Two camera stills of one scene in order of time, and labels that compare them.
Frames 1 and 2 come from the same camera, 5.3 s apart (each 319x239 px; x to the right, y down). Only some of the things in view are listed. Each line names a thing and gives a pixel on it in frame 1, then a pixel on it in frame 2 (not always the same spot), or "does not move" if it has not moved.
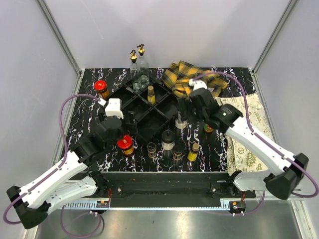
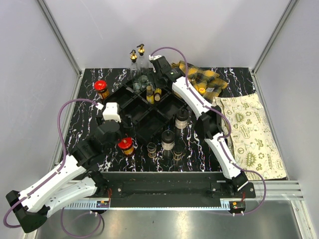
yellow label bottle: [193, 153] → [157, 92]
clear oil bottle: [135, 73] does not move
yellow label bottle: [151, 97] does not move
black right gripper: [183, 103] → [152, 77]
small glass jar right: [177, 153] does not move
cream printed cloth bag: [240, 158] does not move
